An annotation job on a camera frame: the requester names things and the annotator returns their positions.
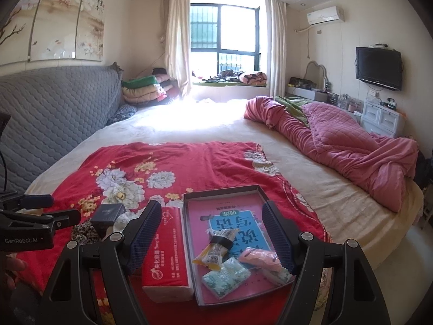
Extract green folded blanket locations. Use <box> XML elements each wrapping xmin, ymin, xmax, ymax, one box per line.
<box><xmin>122</xmin><ymin>75</ymin><xmax>162</xmax><ymax>89</ymax></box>

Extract black cable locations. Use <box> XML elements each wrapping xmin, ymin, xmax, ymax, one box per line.
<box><xmin>0</xmin><ymin>149</ymin><xmax>9</xmax><ymax>192</ymax></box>

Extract patterned folded blanket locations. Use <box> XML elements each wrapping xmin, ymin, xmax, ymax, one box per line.
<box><xmin>240</xmin><ymin>71</ymin><xmax>267</xmax><ymax>85</ymax></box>

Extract black television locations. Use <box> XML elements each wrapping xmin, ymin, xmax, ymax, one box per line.
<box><xmin>356</xmin><ymin>47</ymin><xmax>402</xmax><ymax>91</ymax></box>

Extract red tissue pack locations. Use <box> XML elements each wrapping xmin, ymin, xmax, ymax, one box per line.
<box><xmin>141</xmin><ymin>206</ymin><xmax>194</xmax><ymax>303</ymax></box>

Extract person's left hand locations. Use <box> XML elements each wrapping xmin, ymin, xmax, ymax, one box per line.
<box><xmin>0</xmin><ymin>258</ymin><xmax>27</xmax><ymax>292</ymax></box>

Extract leopard print scrunchie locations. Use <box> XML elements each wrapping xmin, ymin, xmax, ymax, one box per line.
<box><xmin>73</xmin><ymin>222</ymin><xmax>102</xmax><ymax>245</ymax></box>

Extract snack packet with black band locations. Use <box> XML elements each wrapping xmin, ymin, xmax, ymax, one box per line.
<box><xmin>193</xmin><ymin>228</ymin><xmax>239</xmax><ymax>268</ymax></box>

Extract white floral scrunchie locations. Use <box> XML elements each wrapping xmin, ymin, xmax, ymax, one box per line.
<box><xmin>113</xmin><ymin>213</ymin><xmax>139</xmax><ymax>234</ymax></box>

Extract dark patterned pillow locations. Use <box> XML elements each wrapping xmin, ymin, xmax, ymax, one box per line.
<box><xmin>106</xmin><ymin>104</ymin><xmax>139</xmax><ymax>126</ymax></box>

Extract bed with cream sheet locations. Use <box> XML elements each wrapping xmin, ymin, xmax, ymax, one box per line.
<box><xmin>25</xmin><ymin>98</ymin><xmax>425</xmax><ymax>278</ymax></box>

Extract pink book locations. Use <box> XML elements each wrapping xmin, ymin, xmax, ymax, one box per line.
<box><xmin>188</xmin><ymin>194</ymin><xmax>291</xmax><ymax>302</ymax></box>

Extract white drawer cabinet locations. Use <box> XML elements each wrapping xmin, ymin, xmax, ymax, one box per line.
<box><xmin>359</xmin><ymin>100</ymin><xmax>405</xmax><ymax>138</ymax></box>

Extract white air conditioner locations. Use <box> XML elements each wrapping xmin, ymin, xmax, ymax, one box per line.
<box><xmin>308</xmin><ymin>6</ymin><xmax>346</xmax><ymax>26</ymax></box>

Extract dresser mirror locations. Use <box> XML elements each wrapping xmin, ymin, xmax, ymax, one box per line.
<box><xmin>305</xmin><ymin>60</ymin><xmax>328</xmax><ymax>89</ymax></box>

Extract floral wall painting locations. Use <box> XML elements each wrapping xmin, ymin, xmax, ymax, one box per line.
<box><xmin>0</xmin><ymin>0</ymin><xmax>105</xmax><ymax>66</ymax></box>

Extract barred window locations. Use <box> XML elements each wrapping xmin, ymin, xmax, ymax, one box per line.
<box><xmin>190</xmin><ymin>3</ymin><xmax>261</xmax><ymax>83</ymax></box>

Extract white tissue packet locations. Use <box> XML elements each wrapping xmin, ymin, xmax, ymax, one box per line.
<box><xmin>260</xmin><ymin>266</ymin><xmax>293</xmax><ymax>285</ymax></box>

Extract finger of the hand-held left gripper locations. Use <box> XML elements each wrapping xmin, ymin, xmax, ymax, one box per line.
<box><xmin>7</xmin><ymin>194</ymin><xmax>55</xmax><ymax>211</ymax></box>
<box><xmin>18</xmin><ymin>209</ymin><xmax>82</xmax><ymax>233</ymax></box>

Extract small black box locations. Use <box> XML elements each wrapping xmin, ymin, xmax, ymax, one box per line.
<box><xmin>91</xmin><ymin>203</ymin><xmax>126</xmax><ymax>238</ymax></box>

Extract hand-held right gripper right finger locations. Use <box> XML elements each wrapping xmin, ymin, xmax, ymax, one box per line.
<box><xmin>262</xmin><ymin>200</ymin><xmax>391</xmax><ymax>325</ymax></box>

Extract pink cloth pack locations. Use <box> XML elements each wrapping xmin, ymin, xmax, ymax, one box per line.
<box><xmin>238</xmin><ymin>247</ymin><xmax>281</xmax><ymax>273</ymax></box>

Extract red floral blanket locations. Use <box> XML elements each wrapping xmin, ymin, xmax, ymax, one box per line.
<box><xmin>25</xmin><ymin>142</ymin><xmax>335</xmax><ymax>325</ymax></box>

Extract red folded blanket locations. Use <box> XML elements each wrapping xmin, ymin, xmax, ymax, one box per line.
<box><xmin>157</xmin><ymin>79</ymin><xmax>180</xmax><ymax>104</ymax></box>

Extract teal tissue packet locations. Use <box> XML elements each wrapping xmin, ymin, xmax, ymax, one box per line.
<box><xmin>202</xmin><ymin>256</ymin><xmax>251</xmax><ymax>299</ymax></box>

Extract dark clothes pile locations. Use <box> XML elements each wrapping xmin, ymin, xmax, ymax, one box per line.
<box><xmin>414</xmin><ymin>151</ymin><xmax>433</xmax><ymax>190</ymax></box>

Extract pink quilt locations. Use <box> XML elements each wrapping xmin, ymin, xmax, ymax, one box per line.
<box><xmin>244</xmin><ymin>96</ymin><xmax>420</xmax><ymax>212</ymax></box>

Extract grey quilted headboard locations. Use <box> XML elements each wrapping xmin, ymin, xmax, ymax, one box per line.
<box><xmin>0</xmin><ymin>65</ymin><xmax>123</xmax><ymax>193</ymax></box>

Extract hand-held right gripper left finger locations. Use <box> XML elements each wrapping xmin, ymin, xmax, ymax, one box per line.
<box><xmin>40</xmin><ymin>200</ymin><xmax>163</xmax><ymax>325</ymax></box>

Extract dark clothes on sill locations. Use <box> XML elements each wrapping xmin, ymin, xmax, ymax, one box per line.
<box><xmin>208</xmin><ymin>69</ymin><xmax>244</xmax><ymax>82</ymax></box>

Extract dresser table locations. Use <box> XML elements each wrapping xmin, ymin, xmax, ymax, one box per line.
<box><xmin>285</xmin><ymin>78</ymin><xmax>330</xmax><ymax>102</ymax></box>

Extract cream curtain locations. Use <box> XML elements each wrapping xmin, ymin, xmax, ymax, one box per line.
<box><xmin>165</xmin><ymin>0</ymin><xmax>192</xmax><ymax>99</ymax></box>
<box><xmin>265</xmin><ymin>0</ymin><xmax>287</xmax><ymax>97</ymax></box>

